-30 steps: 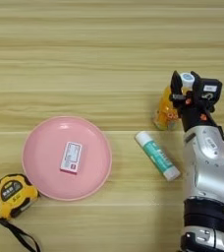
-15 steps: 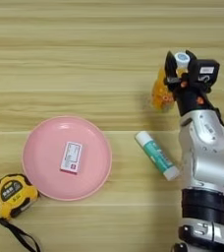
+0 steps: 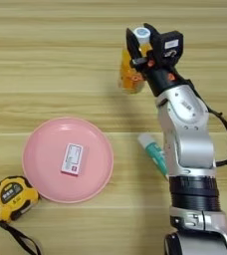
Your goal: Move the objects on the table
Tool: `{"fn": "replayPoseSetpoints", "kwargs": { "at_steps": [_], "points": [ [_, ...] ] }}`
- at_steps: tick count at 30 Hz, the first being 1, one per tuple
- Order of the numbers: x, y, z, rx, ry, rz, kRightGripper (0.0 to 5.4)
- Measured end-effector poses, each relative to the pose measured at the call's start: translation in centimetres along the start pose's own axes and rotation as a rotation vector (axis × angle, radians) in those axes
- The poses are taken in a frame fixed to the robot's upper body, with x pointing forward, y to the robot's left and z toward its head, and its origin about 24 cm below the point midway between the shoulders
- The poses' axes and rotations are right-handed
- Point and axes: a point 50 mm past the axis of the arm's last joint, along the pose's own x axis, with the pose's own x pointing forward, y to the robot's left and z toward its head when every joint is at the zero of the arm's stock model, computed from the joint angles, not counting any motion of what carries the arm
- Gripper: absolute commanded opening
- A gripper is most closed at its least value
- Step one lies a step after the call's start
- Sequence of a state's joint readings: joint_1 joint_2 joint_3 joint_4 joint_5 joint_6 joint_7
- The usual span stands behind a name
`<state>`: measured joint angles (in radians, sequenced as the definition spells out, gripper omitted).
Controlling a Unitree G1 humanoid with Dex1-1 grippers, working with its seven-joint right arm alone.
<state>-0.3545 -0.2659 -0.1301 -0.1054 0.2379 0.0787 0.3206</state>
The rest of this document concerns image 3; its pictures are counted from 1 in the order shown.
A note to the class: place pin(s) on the small white pink card box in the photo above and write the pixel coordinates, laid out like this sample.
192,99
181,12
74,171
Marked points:
72,159

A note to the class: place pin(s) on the orange juice bottle white cap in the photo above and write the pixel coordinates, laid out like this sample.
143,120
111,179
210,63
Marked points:
130,79

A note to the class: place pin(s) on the green and white glue stick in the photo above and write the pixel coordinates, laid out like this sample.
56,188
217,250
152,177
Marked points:
152,149

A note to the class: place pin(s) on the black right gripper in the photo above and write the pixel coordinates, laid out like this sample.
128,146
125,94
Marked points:
160,78

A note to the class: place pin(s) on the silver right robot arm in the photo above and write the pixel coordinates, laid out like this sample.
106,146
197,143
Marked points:
191,139

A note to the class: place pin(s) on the black box with white label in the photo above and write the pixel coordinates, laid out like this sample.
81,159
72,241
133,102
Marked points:
171,46

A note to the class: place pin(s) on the pink round plate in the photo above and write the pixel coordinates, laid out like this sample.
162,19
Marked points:
45,159

